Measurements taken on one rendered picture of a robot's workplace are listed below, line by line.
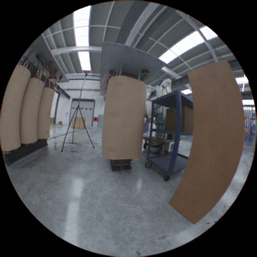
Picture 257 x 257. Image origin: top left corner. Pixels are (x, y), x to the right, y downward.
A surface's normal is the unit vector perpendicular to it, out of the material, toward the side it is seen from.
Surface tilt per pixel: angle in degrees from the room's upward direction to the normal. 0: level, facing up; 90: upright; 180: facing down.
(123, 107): 90
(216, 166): 90
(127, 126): 90
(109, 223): 0
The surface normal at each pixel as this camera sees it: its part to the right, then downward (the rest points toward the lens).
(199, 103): -0.94, -0.07
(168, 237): 0.08, -1.00
